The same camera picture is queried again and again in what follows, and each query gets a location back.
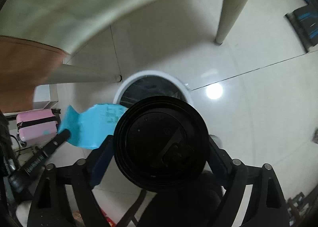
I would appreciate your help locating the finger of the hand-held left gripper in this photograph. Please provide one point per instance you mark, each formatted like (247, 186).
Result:
(57, 142)

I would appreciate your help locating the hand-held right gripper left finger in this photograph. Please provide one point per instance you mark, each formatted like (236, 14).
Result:
(103, 159)

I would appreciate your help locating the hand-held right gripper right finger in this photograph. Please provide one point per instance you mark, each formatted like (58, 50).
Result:
(219, 161)

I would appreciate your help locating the blue plastic packet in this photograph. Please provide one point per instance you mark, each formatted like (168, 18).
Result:
(87, 127)

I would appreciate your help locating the black plastic cup lid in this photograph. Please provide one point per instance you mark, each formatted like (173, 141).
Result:
(161, 142)

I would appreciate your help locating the white round waste bin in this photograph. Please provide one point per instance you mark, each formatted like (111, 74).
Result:
(151, 72)

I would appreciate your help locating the pink suitcase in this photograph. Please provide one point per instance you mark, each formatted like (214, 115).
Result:
(34, 122)

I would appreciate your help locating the person's dark fleece clothing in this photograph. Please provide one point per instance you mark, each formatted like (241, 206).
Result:
(206, 204)

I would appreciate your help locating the table with striped cloth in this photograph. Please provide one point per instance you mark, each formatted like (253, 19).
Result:
(62, 5)

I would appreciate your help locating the white-legged table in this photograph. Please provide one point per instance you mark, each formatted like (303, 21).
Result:
(231, 13)

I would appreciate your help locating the black and blue exercise bench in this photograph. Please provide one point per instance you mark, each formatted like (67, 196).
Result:
(301, 21)

